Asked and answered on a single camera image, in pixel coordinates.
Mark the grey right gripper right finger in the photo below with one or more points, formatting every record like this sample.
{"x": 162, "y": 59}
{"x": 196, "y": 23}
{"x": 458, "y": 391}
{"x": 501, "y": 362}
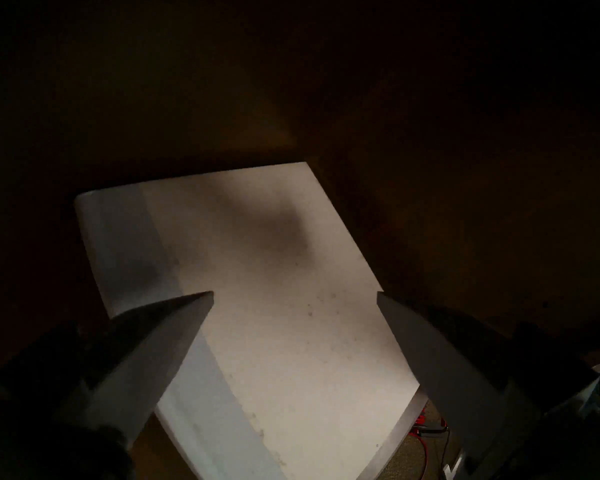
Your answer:
{"x": 440, "y": 369}

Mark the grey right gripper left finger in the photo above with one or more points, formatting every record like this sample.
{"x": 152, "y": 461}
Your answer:
{"x": 145, "y": 364}

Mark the cream book with grey spine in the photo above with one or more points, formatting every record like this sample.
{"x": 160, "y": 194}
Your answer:
{"x": 290, "y": 294}

